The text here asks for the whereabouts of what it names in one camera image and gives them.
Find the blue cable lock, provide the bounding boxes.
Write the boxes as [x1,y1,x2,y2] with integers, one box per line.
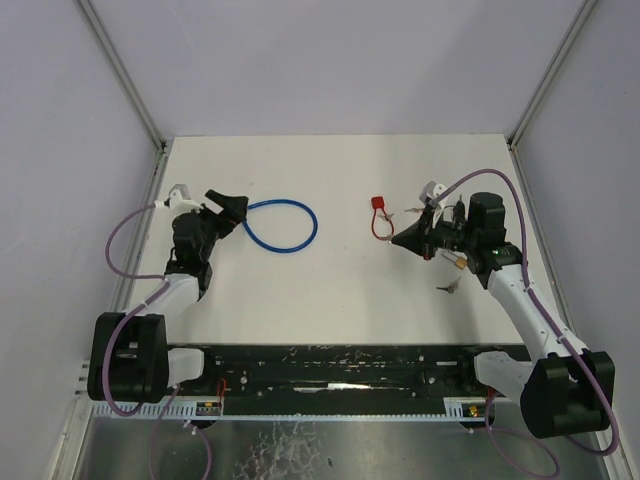
[242,197,319,254]

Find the long shackle brass padlock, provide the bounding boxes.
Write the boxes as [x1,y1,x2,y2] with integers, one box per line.
[442,250,467,270]

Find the black padlock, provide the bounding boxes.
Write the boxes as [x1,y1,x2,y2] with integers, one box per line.
[451,196,466,224]

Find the silver keys of long padlock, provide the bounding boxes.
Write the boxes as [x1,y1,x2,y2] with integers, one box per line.
[438,281,459,294]

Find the red cable padlock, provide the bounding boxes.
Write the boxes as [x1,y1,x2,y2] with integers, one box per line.
[370,196,395,241]

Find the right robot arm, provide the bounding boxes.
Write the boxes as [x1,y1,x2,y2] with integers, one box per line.
[391,183,617,439]

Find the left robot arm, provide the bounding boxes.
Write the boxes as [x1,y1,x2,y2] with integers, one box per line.
[87,184,249,417]

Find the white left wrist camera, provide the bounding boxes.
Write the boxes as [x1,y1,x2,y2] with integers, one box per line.
[154,184,202,215]

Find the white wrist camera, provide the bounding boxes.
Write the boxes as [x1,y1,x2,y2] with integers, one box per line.
[419,181,448,225]
[154,184,202,215]

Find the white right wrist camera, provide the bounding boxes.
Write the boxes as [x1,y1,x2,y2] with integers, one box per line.
[419,181,448,225]

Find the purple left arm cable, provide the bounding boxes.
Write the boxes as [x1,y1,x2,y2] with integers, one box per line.
[99,203,211,480]

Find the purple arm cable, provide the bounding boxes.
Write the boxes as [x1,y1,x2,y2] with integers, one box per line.
[99,203,211,480]
[432,168,621,476]

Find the left aluminium frame post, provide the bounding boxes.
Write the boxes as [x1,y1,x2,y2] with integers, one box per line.
[74,0,169,151]

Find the aluminium frame post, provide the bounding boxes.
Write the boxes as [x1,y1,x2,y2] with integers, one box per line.
[74,0,169,151]
[507,0,601,149]

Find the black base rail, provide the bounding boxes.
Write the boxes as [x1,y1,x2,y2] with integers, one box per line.
[181,344,529,398]

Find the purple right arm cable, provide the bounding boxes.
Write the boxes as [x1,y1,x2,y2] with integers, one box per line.
[432,168,621,476]

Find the right aluminium frame post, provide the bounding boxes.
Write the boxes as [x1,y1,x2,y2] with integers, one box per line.
[507,0,601,149]

